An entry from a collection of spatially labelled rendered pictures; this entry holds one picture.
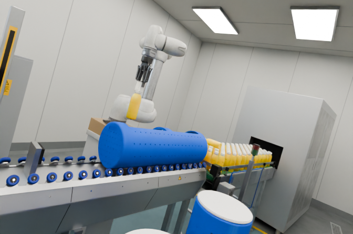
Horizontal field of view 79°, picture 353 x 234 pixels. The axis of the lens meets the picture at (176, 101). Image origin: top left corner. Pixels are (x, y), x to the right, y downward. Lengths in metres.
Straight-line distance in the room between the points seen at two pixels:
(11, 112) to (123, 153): 1.48
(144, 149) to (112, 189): 0.28
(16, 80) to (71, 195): 1.47
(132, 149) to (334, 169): 5.14
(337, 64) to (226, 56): 2.67
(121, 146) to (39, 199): 0.44
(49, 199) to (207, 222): 0.73
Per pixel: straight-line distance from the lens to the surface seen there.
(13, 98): 2.50
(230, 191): 2.06
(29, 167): 1.25
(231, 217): 1.11
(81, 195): 1.30
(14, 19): 1.44
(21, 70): 2.47
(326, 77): 6.07
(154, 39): 1.43
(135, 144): 1.33
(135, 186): 1.49
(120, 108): 1.88
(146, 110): 1.91
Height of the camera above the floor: 1.49
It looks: 1 degrees down
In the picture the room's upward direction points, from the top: 16 degrees clockwise
